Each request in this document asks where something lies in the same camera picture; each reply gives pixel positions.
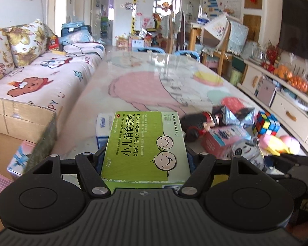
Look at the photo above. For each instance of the small floral cushion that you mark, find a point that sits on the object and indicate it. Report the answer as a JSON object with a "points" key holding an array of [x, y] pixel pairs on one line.
{"points": [[28, 41]]}

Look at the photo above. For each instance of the pink and yellow toy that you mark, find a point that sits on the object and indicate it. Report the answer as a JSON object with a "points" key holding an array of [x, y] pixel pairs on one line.
{"points": [[277, 143]]}

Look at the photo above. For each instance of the green medicine box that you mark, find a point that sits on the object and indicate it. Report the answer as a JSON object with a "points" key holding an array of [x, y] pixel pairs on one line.
{"points": [[143, 143]]}

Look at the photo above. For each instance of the light blue pillow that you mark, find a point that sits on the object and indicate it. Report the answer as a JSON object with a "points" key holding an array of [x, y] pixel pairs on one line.
{"points": [[79, 37]]}

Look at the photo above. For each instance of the silver foil packet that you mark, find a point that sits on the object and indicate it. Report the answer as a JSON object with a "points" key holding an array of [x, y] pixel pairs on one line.
{"points": [[233, 116]]}

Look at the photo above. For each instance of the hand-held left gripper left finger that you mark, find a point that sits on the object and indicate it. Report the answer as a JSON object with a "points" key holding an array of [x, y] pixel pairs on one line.
{"points": [[99, 162]]}

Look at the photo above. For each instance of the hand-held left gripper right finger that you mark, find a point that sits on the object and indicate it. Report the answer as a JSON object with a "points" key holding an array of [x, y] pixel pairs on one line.
{"points": [[192, 162]]}

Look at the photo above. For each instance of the light blue and pink box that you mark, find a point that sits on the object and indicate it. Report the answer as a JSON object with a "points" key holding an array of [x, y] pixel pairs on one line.
{"points": [[19, 158]]}

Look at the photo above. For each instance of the white and blue box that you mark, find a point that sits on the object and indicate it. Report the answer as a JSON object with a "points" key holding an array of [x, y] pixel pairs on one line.
{"points": [[104, 130]]}

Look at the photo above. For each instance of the brown cardboard box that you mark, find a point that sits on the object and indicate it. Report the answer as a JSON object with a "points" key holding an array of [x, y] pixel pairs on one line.
{"points": [[15, 117]]}

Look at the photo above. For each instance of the cream television cabinet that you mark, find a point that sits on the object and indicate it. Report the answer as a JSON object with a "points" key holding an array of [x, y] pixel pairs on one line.
{"points": [[290, 112]]}

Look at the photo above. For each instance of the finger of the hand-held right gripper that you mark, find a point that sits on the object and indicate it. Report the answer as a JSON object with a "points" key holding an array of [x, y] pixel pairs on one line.
{"points": [[290, 158]]}

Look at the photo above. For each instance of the tilted cardboard box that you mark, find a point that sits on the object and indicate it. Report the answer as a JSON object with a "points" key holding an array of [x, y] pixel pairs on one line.
{"points": [[215, 30]]}

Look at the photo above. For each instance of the red flower bouquet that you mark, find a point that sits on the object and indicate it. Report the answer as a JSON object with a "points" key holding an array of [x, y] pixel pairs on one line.
{"points": [[272, 52]]}

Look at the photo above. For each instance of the red snack box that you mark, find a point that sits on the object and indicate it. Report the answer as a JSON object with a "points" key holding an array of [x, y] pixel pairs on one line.
{"points": [[53, 43]]}

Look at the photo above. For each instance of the black television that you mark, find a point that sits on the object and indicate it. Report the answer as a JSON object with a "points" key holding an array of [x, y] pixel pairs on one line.
{"points": [[300, 30]]}

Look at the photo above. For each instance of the chair draped with clothes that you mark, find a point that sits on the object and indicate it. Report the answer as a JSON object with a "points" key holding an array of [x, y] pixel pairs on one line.
{"points": [[179, 30]]}

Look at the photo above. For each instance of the dark blue suitcase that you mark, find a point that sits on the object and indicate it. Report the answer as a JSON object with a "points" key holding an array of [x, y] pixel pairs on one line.
{"points": [[75, 28]]}

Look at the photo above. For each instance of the wooden chair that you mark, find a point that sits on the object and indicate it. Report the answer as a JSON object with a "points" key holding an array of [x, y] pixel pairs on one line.
{"points": [[222, 59]]}

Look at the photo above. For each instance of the bag of oranges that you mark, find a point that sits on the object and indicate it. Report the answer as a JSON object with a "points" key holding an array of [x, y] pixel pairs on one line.
{"points": [[295, 79]]}

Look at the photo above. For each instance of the large floral cushion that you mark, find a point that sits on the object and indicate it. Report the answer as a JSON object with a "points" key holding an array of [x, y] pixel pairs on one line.
{"points": [[0, 56]]}

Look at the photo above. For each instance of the sofa with cartoon cover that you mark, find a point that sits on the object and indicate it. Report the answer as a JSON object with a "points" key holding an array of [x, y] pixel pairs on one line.
{"points": [[41, 82]]}

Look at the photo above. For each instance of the multicoloured puzzle cube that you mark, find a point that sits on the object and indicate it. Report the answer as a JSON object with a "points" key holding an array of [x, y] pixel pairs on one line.
{"points": [[265, 123]]}

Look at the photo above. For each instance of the light blue quilted cover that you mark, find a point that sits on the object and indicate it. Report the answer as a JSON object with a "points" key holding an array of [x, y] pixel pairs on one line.
{"points": [[237, 35]]}

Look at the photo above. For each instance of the giraffe height chart sticker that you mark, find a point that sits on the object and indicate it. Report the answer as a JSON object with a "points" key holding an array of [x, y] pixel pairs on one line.
{"points": [[135, 5]]}

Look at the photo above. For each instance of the blue plastic stool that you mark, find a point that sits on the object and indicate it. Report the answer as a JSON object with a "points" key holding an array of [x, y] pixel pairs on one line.
{"points": [[151, 50], [187, 54]]}

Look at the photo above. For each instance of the pink cartoon box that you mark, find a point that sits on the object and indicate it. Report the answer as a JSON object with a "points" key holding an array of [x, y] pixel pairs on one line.
{"points": [[220, 139]]}

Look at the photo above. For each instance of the wooden dining table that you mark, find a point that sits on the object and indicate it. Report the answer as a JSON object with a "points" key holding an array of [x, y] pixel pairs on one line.
{"points": [[195, 30]]}

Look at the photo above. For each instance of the black-haired doll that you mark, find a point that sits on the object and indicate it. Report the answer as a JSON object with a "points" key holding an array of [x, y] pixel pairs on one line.
{"points": [[195, 128]]}

